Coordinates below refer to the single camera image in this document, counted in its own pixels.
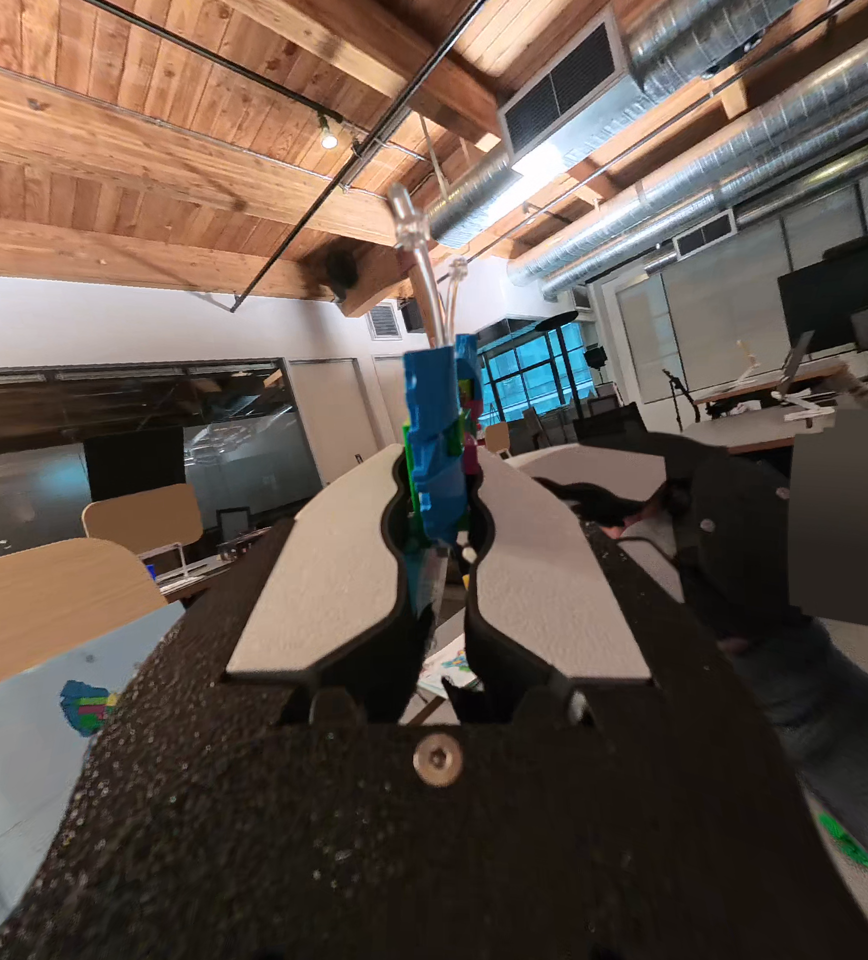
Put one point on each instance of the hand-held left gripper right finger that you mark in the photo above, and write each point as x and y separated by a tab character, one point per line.
554	592

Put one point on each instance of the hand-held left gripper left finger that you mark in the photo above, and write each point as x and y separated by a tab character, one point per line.
329	585

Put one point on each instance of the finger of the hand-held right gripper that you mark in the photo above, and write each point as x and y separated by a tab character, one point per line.
606	465

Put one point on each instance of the blue lego assembly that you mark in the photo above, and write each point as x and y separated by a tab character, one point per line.
434	420

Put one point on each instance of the person's right forearm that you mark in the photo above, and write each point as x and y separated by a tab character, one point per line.
816	712

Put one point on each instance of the green lego piece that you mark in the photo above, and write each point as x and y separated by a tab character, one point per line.
850	847

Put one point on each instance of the grey office table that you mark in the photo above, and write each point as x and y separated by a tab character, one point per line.
741	431

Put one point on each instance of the black speaker on stand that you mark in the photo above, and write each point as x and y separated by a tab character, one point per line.
595	356

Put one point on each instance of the black tablet on stand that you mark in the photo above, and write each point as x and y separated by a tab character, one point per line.
233	523

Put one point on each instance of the colourful printed paper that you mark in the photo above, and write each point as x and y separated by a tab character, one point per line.
453	667

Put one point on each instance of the white laptop stand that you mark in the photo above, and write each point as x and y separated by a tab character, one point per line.
801	409

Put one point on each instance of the wooden chair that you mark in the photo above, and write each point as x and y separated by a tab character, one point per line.
44	600
141	517

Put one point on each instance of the black round ceiling speaker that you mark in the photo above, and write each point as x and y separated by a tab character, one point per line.
342	271

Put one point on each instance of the metal ceiling vent unit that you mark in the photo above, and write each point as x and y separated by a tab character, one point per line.
569	82

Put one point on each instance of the ceiling track spotlight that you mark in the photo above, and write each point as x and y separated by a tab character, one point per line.
328	137

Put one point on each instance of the large black wall screen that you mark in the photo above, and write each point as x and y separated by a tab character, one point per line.
824	292

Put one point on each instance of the grey wall vent grille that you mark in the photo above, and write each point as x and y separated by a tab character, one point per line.
384	322

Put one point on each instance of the short silver spiral duct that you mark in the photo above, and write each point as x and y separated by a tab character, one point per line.
471	202

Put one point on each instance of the long silver spiral duct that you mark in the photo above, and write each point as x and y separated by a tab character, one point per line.
741	161

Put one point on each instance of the wide silver spiral duct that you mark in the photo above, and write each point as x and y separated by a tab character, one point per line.
689	45

